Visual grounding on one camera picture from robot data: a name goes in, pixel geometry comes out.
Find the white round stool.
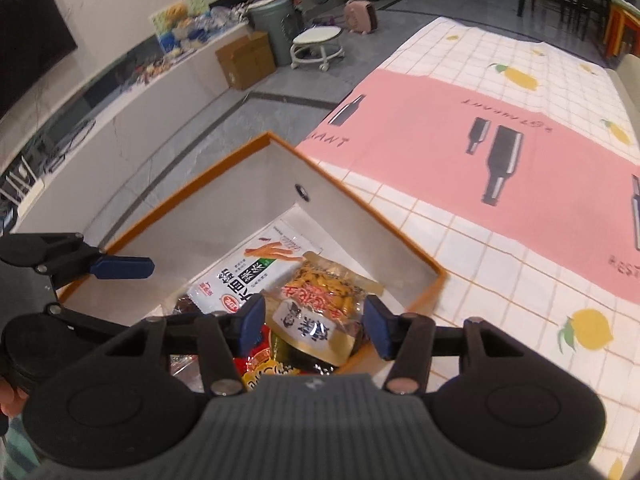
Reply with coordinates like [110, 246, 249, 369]
[290, 27, 346, 72]

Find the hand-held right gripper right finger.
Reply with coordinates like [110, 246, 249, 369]
[362, 295, 527, 395]

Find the colourful picture card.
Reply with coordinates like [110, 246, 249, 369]
[149, 0, 211, 54]

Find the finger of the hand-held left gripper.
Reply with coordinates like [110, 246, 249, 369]
[44, 301, 168, 347]
[0, 232, 155, 287]

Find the kraft peanut snack packet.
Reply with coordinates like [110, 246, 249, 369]
[262, 251, 385, 367]

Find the white noodle snack packet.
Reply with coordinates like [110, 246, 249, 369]
[187, 222, 309, 317]

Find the orange storage box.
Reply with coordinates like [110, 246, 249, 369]
[57, 131, 449, 377]

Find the printed checked tablecloth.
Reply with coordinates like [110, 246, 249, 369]
[295, 16, 640, 480]

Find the person's left hand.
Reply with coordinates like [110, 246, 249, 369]
[0, 376, 32, 419]

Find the cardboard box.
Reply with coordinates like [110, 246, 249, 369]
[215, 31, 277, 91]

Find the white television cabinet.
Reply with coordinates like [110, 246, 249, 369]
[0, 22, 257, 237]

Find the orange stool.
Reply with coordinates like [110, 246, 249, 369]
[602, 0, 640, 62]

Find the person's striped clothing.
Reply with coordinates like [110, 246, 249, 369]
[0, 425, 51, 480]

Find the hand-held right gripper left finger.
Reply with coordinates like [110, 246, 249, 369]
[100, 294, 267, 396]

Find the beige sofa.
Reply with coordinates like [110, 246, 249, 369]
[612, 52, 640, 107]

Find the pink heater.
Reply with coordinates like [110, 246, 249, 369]
[345, 0, 380, 35]

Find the grey trash bin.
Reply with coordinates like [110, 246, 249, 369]
[247, 0, 307, 67]

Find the black television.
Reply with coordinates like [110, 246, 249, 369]
[0, 0, 80, 122]

